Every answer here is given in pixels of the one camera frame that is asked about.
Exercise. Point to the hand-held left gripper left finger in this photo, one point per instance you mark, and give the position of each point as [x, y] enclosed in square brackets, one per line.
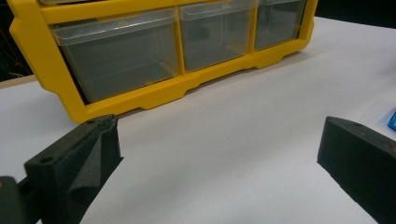
[74, 168]

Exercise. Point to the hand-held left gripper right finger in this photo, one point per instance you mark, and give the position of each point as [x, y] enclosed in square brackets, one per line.
[364, 161]

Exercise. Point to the blue translucent plastic case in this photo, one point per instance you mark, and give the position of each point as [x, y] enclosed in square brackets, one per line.
[393, 122]

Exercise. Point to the yellow and black organizer cabinet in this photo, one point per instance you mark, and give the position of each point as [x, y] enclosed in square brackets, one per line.
[162, 93]

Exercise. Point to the set of clear plastic drawers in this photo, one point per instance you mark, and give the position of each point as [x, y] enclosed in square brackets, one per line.
[124, 59]

